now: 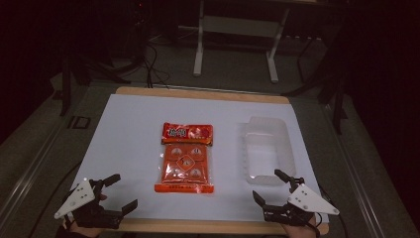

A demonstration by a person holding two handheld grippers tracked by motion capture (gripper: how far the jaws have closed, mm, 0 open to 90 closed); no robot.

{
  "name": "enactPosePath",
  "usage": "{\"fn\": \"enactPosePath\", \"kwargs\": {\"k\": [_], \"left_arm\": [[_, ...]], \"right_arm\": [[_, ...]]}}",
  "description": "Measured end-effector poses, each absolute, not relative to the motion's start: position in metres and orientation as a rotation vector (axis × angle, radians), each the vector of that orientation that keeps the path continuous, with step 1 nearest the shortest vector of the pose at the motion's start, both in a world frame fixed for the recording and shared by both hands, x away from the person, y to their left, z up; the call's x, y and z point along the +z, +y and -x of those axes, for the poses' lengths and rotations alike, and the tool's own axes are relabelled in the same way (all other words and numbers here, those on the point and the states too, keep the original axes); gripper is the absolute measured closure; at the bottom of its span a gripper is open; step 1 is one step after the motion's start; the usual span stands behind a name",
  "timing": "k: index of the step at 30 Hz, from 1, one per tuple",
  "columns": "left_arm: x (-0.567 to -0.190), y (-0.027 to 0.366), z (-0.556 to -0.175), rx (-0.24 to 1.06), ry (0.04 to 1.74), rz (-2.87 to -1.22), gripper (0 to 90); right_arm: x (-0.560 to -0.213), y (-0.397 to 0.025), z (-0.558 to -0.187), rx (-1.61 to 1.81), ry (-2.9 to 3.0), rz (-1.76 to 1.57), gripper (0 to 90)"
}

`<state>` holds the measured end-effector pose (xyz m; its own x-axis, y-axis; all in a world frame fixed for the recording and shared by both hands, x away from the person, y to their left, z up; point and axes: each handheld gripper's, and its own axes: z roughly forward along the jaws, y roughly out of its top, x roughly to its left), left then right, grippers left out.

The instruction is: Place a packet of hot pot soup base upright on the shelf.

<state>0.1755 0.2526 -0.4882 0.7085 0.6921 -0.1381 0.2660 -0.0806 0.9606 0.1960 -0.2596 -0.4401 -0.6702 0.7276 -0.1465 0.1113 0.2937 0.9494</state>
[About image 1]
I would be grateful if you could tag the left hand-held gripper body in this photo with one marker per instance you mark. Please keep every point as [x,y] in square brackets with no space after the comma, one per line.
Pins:
[94,214]

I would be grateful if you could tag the white table sheet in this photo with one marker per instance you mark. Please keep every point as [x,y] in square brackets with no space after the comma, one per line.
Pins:
[132,148]

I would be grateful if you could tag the person's left hand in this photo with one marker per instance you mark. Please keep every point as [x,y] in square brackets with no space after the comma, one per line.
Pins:
[82,232]

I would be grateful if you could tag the white metal frame table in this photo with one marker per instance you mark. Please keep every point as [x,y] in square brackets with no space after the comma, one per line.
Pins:
[237,26]

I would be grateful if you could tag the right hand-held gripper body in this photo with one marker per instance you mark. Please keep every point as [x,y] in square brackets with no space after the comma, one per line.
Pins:
[305,203]

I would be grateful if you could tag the orange-red food packet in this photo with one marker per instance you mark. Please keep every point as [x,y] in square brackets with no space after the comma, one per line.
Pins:
[185,162]

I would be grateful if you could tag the metal floor rail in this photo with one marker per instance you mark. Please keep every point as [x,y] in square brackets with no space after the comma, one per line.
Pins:
[29,175]
[356,172]

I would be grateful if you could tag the black metal stand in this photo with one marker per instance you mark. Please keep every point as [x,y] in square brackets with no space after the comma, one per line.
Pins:
[66,86]
[337,105]

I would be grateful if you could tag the person's right hand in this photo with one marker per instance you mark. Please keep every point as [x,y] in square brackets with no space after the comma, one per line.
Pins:
[298,232]

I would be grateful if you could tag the dark floor socket plate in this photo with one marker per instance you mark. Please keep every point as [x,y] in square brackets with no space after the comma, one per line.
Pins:
[79,122]

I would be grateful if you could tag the clear plastic container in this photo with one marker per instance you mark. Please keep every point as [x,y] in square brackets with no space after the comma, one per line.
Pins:
[264,148]

